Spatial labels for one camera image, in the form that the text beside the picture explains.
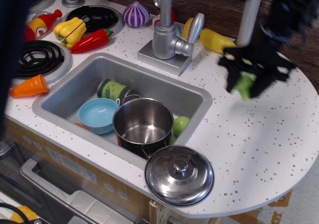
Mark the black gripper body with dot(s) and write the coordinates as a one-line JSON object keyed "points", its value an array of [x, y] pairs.
{"points": [[259, 55]]}

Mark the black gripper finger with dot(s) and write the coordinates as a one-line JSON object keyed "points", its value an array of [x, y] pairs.
{"points": [[234, 74], [263, 81]]}

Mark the green toy broccoli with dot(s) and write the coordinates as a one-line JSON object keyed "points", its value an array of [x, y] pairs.
{"points": [[244, 84]]}

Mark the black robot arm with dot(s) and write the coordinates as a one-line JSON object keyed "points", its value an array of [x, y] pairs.
{"points": [[287, 17]]}

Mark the stainless steel pot lid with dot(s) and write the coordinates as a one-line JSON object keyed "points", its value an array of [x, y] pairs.
{"points": [[179, 176]]}

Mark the yellow toy squash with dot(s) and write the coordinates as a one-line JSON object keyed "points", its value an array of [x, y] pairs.
{"points": [[215, 41]]}

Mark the grey metal pole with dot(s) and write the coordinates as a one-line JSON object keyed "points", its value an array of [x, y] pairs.
{"points": [[248, 21]]}

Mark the yellow toy corn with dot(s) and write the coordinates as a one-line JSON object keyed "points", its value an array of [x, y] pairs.
{"points": [[186, 28]]}

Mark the silver toy faucet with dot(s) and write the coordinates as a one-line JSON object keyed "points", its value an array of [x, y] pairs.
{"points": [[166, 51]]}

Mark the green toy apple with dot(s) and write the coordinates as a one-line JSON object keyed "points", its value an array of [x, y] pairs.
{"points": [[180, 124]]}

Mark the red toy tomato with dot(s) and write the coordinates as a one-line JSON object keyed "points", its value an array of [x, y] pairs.
{"points": [[156, 19]]}

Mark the purple striped toy onion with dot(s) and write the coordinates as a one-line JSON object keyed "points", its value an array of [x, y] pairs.
{"points": [[136, 15]]}

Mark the green pea can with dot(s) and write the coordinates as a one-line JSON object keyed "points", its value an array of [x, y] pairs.
{"points": [[115, 91]]}

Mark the red toy chili pepper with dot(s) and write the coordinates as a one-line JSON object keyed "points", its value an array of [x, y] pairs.
{"points": [[95, 40]]}

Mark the light blue bowl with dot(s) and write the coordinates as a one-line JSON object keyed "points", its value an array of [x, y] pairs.
{"points": [[97, 115]]}

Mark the back right stove burner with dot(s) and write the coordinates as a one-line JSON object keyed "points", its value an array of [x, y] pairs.
{"points": [[97, 17]]}

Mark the yellow toy bell pepper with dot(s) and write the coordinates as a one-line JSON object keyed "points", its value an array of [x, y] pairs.
{"points": [[70, 32]]}

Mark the grey sink basin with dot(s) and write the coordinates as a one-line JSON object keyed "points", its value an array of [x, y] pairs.
{"points": [[61, 105]]}

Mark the grey stove knob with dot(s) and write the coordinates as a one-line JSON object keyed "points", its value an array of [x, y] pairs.
{"points": [[72, 3]]}

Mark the front left stove burner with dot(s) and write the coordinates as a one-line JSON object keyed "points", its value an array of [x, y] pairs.
{"points": [[50, 59]]}

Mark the orange toy carrot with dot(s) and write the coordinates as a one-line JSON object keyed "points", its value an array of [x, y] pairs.
{"points": [[36, 85]]}

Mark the red toy ketchup bottle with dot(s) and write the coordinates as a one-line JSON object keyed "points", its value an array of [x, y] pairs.
{"points": [[40, 25]]}

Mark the yellow object on floor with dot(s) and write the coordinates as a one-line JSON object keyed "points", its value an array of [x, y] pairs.
{"points": [[31, 215]]}

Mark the silver oven door handle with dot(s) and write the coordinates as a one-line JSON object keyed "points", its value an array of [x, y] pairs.
{"points": [[75, 196]]}

